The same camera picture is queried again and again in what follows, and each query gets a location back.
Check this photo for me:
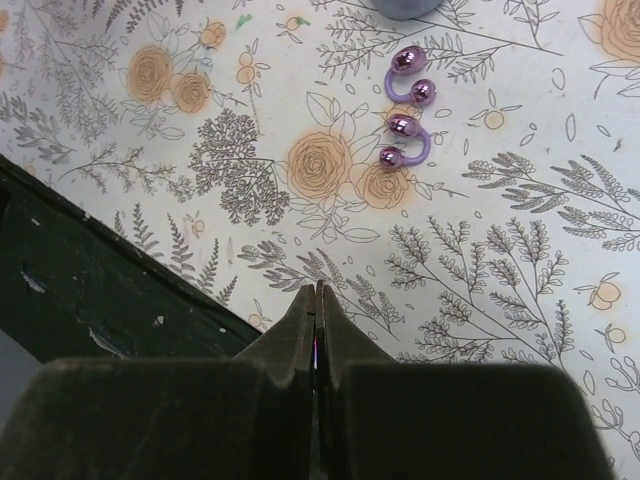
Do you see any purple earbud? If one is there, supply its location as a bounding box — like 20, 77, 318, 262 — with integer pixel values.
384, 45, 437, 106

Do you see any purple earbud right one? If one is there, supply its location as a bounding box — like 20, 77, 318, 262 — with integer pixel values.
378, 113, 432, 169

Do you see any floral patterned table mat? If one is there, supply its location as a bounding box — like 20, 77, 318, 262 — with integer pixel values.
1, 1, 639, 479

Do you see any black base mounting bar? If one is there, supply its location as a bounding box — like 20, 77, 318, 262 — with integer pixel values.
1, 159, 260, 363

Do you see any lavender earbud charging case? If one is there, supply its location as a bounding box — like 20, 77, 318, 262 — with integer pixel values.
371, 0, 442, 21

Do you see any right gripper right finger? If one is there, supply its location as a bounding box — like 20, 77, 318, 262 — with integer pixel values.
315, 283, 613, 479

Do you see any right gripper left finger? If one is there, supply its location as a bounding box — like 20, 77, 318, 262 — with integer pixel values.
1, 286, 315, 479

